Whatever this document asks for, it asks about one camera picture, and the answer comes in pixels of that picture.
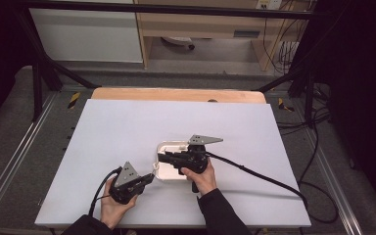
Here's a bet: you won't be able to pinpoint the black metal frame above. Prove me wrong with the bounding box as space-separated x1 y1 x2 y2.
14 0 319 129

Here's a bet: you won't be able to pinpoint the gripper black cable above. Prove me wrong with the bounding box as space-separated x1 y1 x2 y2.
205 151 340 225
88 166 124 217

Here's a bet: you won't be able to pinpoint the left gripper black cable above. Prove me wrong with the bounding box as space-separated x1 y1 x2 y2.
88 166 124 217

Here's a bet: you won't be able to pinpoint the white cabinet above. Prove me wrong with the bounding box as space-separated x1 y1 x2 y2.
29 0 144 64

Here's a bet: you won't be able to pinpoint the white power strip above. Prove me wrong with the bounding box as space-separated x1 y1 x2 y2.
256 0 284 11

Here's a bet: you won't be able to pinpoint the square clear petri dish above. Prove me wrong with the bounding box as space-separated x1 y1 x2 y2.
155 140 194 182

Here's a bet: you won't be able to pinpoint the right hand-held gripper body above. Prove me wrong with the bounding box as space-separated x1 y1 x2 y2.
175 134 224 174

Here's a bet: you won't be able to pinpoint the person's right hand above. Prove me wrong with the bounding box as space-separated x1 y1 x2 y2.
179 161 218 197

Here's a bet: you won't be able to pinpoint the person's left hand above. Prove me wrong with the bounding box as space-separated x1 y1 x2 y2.
100 176 139 230

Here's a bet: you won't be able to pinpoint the office chair base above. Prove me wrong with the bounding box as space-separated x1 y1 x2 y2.
161 35 197 51

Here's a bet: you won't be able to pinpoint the aluminium floor rail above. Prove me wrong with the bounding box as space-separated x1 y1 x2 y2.
302 128 364 235
0 92 59 223

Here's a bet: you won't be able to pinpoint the black cables hanging at desk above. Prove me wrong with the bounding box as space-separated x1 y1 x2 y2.
261 0 309 76

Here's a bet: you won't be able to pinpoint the wooden table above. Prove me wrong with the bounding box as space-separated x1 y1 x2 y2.
90 86 267 105

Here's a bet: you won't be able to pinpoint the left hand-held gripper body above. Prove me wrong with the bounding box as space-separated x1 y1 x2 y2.
108 161 147 206

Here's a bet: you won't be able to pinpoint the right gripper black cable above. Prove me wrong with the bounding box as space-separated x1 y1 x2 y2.
205 151 340 225

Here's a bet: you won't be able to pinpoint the yellow black striped tape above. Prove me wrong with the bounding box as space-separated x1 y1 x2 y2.
277 97 295 113
67 91 81 110

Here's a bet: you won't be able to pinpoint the bundle of black floor cables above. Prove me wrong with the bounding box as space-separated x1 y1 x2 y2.
275 81 333 184

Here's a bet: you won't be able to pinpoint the light wooden desk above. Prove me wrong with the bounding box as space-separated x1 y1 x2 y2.
133 0 315 71

